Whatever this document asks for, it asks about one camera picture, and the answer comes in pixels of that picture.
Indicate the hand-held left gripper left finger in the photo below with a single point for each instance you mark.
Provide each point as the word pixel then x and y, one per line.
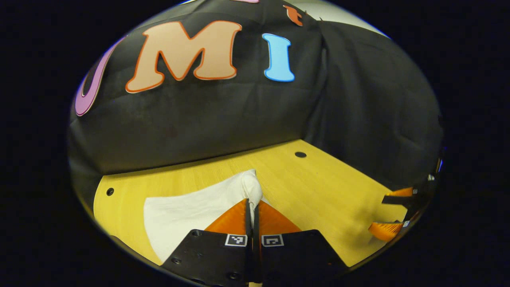
pixel 215 255

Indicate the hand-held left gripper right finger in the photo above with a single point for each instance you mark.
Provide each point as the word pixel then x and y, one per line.
pixel 295 255

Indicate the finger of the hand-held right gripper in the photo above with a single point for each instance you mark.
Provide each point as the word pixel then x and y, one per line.
pixel 388 231
pixel 398 195

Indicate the black backdrop cloth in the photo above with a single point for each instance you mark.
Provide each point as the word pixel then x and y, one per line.
pixel 239 115

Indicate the cream white jeans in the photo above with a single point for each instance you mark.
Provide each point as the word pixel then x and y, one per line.
pixel 187 215

